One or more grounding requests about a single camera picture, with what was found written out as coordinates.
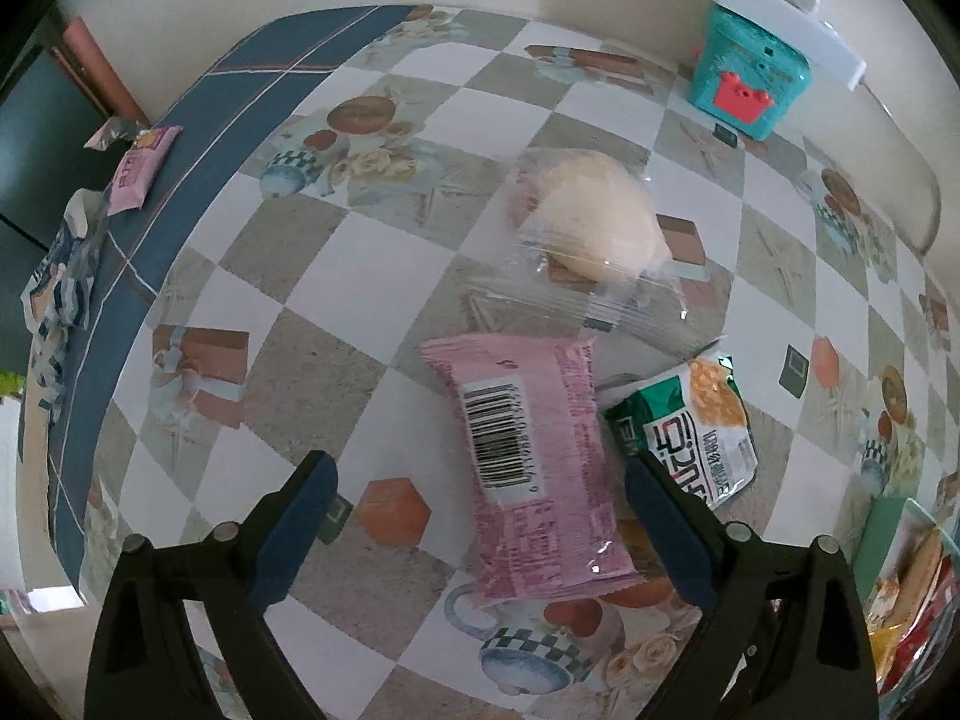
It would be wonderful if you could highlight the crumpled blue white wrapper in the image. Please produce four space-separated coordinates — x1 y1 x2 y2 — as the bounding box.
21 188 109 422

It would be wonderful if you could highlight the beige orange snack packet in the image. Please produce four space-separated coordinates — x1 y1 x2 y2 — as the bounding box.
866 528 944 632

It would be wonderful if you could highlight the red nice snack packet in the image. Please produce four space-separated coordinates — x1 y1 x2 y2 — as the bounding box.
880 598 958 702

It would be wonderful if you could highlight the white power cable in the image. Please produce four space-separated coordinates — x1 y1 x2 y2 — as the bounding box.
854 81 944 257

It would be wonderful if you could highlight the teal toy box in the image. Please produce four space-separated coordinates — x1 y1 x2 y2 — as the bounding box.
686 4 812 142

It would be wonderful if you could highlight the green white walnut packet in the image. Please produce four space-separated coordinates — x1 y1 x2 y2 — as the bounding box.
597 346 758 509

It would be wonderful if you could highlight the white power strip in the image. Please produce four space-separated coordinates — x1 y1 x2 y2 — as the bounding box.
713 0 867 89

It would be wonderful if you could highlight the pink snack packet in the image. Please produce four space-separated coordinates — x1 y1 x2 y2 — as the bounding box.
420 333 640 605

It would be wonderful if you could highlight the teal shallow tray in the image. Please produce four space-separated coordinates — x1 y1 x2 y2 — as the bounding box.
853 496 958 610

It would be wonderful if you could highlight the checkered tablecloth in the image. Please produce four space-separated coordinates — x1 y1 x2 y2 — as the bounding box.
18 7 958 718

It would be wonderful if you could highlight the yellow orange snack packet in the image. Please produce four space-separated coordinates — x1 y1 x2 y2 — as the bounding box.
869 622 907 688

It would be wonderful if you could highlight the dark teal cabinet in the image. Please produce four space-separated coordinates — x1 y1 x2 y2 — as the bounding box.
0 16 149 374

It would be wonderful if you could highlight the wrapped round cream bun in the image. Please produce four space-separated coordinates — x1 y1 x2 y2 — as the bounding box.
467 146 716 361

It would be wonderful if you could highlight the small pink candy packet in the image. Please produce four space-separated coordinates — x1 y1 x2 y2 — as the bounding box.
85 115 182 216

